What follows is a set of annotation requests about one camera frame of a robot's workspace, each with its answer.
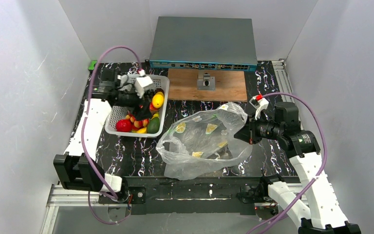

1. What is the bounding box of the white plastic basket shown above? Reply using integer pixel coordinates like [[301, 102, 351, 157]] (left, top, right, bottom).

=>
[[105, 75, 170, 138]]

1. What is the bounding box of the clear plastic bag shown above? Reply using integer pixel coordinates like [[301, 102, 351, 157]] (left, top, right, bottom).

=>
[[156, 102, 252, 180]]

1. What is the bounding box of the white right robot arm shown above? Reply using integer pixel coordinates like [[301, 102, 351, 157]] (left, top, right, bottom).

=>
[[234, 98, 361, 234]]

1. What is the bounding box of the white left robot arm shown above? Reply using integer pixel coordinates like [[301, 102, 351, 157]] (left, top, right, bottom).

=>
[[54, 98, 123, 202]]

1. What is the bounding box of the yellow fake lemon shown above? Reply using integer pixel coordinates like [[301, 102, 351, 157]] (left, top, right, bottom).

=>
[[151, 92, 165, 109]]

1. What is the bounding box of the green fake mango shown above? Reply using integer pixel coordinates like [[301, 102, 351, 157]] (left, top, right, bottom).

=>
[[147, 117, 160, 134]]

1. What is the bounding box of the red fake apple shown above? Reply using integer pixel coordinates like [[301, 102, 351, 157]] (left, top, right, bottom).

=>
[[115, 119, 132, 132]]

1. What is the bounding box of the red lychee bunch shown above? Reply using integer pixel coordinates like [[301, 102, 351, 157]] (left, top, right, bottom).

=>
[[126, 103, 157, 129]]

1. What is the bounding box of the wooden board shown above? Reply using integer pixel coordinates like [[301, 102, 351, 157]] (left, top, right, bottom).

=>
[[168, 68, 247, 102]]

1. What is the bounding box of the green clip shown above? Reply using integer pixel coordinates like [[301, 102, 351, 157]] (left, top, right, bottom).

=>
[[88, 60, 97, 71]]

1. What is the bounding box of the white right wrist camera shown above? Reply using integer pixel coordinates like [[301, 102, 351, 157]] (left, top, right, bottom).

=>
[[249, 95, 269, 119]]

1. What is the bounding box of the grey metal bracket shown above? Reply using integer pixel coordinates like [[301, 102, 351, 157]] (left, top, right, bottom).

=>
[[197, 73, 216, 91]]

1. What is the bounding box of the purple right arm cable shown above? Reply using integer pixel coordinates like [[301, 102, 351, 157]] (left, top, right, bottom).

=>
[[245, 92, 328, 234]]

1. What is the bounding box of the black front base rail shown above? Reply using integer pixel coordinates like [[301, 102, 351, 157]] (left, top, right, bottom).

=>
[[94, 175, 299, 216]]

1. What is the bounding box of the grey network switch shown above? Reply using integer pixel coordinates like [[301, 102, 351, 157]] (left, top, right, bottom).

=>
[[149, 16, 258, 71]]

